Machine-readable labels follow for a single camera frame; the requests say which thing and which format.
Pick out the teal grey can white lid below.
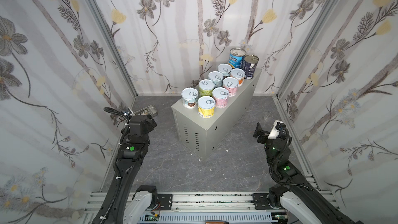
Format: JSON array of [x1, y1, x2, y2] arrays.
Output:
[[181, 87, 199, 109]]

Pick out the pale pink can white lid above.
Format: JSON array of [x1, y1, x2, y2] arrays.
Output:
[[212, 87, 229, 108]]

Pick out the yellow can white lid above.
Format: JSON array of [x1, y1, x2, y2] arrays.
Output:
[[198, 96, 215, 118]]

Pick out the orange can white lid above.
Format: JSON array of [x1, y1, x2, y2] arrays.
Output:
[[230, 68, 245, 87]]

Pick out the green can white lid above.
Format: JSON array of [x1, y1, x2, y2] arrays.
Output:
[[198, 79, 215, 97]]

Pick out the light teal can white lid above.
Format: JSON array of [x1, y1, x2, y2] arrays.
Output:
[[208, 71, 224, 88]]

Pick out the dark navy food can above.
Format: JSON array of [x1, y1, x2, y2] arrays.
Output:
[[240, 55, 259, 79]]

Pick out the blue soup can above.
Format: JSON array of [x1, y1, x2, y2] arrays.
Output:
[[228, 47, 246, 68]]

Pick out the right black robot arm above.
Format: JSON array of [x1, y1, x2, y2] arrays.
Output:
[[253, 120, 355, 224]]

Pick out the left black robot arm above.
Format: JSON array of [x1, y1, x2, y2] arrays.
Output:
[[92, 107, 157, 224]]

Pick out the metal tray with contents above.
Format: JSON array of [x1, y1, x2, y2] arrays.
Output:
[[134, 105, 158, 117]]

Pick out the grey metal cabinet box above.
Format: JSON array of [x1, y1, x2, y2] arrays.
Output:
[[172, 71, 261, 160]]

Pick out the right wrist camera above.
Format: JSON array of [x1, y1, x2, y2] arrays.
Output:
[[267, 120, 286, 140]]

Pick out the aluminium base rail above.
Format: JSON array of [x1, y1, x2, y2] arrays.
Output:
[[83, 191, 343, 224]]

